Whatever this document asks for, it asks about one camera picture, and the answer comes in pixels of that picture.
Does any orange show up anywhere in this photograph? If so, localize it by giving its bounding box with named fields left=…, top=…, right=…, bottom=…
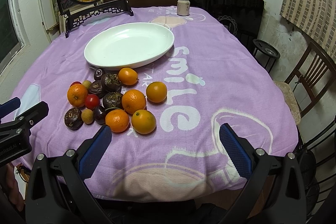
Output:
left=146, top=81, right=167, bottom=103
left=131, top=110, right=156, bottom=135
left=118, top=68, right=138, bottom=86

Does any red cherry tomato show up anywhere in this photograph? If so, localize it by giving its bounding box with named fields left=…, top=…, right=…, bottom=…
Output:
left=70, top=81, right=81, bottom=86
left=85, top=94, right=100, bottom=110

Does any white drink can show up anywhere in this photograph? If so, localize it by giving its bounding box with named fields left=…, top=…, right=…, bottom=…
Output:
left=177, top=0, right=190, bottom=16

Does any yellow longan fruit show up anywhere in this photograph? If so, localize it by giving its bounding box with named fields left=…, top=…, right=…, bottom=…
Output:
left=81, top=80, right=92, bottom=89
left=81, top=109, right=95, bottom=124

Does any purple smile tablecloth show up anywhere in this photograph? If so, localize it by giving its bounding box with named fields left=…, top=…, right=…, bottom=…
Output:
left=14, top=7, right=298, bottom=202

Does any black round stool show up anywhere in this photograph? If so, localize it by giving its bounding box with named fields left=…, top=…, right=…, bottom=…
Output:
left=252, top=39, right=280, bottom=73

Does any white oval plate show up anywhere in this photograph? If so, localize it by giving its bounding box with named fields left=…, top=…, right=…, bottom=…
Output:
left=84, top=22, right=175, bottom=71

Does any left hand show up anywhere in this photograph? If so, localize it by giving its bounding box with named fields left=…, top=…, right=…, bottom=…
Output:
left=5, top=163, right=25, bottom=211

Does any dark wrinkled passion fruit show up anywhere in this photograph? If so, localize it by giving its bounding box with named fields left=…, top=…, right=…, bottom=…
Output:
left=64, top=107, right=84, bottom=131

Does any wooden chair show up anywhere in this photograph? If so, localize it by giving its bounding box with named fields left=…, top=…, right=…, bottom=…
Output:
left=274, top=42, right=335, bottom=125

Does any black folding screen panel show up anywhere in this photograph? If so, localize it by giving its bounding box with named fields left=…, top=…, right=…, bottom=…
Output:
left=189, top=0, right=264, bottom=52

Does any central orange tangerine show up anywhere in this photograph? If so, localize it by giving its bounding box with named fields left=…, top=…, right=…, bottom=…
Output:
left=121, top=89, right=146, bottom=115

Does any large orange tangerine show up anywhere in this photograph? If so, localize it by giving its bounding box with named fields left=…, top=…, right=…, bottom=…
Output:
left=67, top=84, right=88, bottom=108

